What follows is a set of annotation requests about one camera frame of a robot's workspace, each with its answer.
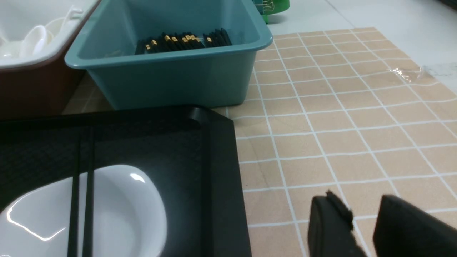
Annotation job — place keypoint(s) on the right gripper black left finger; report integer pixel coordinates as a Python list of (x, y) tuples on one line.
[(330, 230)]

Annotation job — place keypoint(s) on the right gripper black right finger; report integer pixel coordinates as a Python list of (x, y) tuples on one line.
[(404, 230)]

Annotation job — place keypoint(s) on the white square dish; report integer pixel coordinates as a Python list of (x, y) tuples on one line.
[(129, 217)]

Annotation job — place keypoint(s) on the beige checkered table mat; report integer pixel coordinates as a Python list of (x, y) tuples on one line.
[(324, 112)]

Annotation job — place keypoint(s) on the clear tape piece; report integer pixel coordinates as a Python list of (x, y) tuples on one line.
[(428, 74)]

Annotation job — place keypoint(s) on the black serving tray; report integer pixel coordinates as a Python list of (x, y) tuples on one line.
[(188, 152)]

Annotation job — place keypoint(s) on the green cloth backdrop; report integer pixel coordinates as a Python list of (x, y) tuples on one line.
[(267, 8)]

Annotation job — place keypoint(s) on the black chopsticks pile in bin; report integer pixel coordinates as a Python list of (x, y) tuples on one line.
[(182, 42)]

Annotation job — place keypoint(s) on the teal plastic bin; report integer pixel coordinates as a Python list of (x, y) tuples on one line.
[(210, 77)]

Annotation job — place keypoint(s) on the white and brown spoon bin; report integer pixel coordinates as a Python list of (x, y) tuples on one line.
[(39, 85)]

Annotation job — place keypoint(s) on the white soup spoons pile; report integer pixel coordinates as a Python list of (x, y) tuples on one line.
[(37, 38)]

